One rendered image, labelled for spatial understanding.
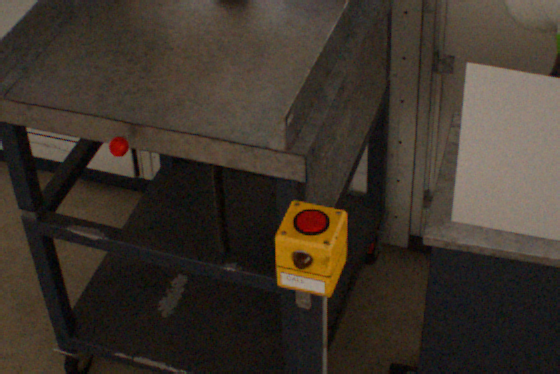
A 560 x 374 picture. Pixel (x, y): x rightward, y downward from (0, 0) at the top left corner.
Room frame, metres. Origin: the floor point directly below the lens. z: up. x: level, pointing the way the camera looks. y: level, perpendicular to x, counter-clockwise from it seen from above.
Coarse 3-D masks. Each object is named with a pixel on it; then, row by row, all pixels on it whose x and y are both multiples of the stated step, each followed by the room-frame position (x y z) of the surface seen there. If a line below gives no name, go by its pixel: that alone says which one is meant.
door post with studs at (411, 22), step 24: (408, 0) 1.85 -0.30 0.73; (408, 24) 1.85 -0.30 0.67; (408, 48) 1.85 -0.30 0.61; (408, 72) 1.84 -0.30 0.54; (408, 96) 1.84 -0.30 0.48; (408, 120) 1.84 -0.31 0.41; (408, 144) 1.84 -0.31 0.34; (408, 168) 1.84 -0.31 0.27; (408, 192) 1.84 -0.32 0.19; (408, 216) 1.84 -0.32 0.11
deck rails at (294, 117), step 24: (48, 0) 1.65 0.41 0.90; (72, 0) 1.72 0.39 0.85; (360, 0) 1.63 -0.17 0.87; (24, 24) 1.56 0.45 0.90; (48, 24) 1.63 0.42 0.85; (336, 24) 1.48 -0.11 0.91; (0, 48) 1.48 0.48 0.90; (24, 48) 1.55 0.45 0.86; (336, 48) 1.48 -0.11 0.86; (0, 72) 1.47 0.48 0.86; (24, 72) 1.48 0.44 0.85; (312, 72) 1.35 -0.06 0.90; (0, 96) 1.41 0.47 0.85; (312, 96) 1.35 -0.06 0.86; (288, 120) 1.30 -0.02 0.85; (288, 144) 1.24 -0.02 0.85
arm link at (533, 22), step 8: (504, 0) 1.43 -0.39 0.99; (512, 0) 1.41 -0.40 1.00; (520, 0) 1.40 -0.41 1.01; (528, 0) 1.38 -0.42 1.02; (536, 0) 1.36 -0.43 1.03; (512, 8) 1.41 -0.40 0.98; (520, 8) 1.40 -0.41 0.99; (528, 8) 1.38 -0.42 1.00; (536, 8) 1.36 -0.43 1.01; (512, 16) 1.42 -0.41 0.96; (520, 16) 1.40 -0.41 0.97; (528, 16) 1.38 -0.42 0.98; (536, 16) 1.37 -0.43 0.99; (544, 16) 1.35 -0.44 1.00; (520, 24) 1.41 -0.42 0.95; (528, 24) 1.39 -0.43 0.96; (536, 24) 1.38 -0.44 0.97; (544, 24) 1.36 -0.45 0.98; (552, 24) 1.35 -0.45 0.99
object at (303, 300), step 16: (304, 304) 1.00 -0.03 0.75; (320, 304) 0.99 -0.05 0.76; (304, 320) 1.00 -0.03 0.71; (320, 320) 0.99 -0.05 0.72; (304, 336) 1.00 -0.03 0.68; (320, 336) 0.99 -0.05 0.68; (304, 352) 1.00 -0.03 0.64; (320, 352) 0.99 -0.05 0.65; (304, 368) 1.00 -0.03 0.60; (320, 368) 0.99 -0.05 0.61
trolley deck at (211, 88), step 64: (128, 0) 1.71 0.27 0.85; (192, 0) 1.69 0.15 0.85; (256, 0) 1.68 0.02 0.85; (320, 0) 1.67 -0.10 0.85; (384, 0) 1.67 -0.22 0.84; (64, 64) 1.50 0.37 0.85; (128, 64) 1.49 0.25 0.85; (192, 64) 1.48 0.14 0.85; (256, 64) 1.47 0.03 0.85; (64, 128) 1.37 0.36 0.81; (128, 128) 1.32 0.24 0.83; (192, 128) 1.30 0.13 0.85; (256, 128) 1.29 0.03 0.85; (320, 128) 1.28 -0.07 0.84
